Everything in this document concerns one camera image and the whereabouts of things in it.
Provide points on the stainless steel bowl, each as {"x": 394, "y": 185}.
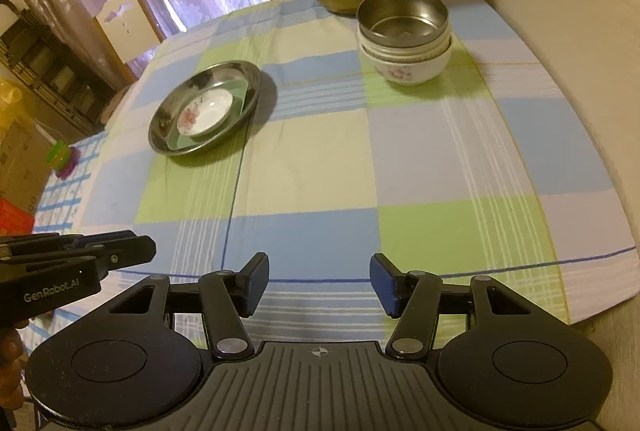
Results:
{"x": 400, "y": 13}

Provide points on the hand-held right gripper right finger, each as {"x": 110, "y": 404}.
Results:
{"x": 382, "y": 283}

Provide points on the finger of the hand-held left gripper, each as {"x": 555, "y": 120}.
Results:
{"x": 130, "y": 253}
{"x": 107, "y": 238}

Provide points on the white floral ceramic bowl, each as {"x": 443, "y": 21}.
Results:
{"x": 405, "y": 73}

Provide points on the cardboard box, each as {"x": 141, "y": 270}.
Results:
{"x": 25, "y": 161}

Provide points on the red plastic crate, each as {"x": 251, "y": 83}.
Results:
{"x": 14, "y": 216}

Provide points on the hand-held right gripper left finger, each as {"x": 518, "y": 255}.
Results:
{"x": 259, "y": 282}

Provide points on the blue grid cloth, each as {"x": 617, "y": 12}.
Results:
{"x": 75, "y": 191}

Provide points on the green square plate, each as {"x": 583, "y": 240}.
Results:
{"x": 241, "y": 100}

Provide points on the white wooden chair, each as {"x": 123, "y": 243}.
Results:
{"x": 127, "y": 26}

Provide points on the yellow plastic bag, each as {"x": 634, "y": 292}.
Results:
{"x": 9, "y": 111}

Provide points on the dark metal shelf rack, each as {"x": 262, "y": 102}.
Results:
{"x": 50, "y": 61}

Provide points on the round stainless steel plate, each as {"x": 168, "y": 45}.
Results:
{"x": 162, "y": 128}

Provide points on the small white floral plate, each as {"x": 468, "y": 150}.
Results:
{"x": 210, "y": 111}

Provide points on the checked pastel tablecloth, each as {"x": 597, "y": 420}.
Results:
{"x": 325, "y": 161}

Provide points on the person's left hand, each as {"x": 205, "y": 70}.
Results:
{"x": 11, "y": 356}

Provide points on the green and pink cups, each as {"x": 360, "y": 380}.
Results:
{"x": 62, "y": 158}

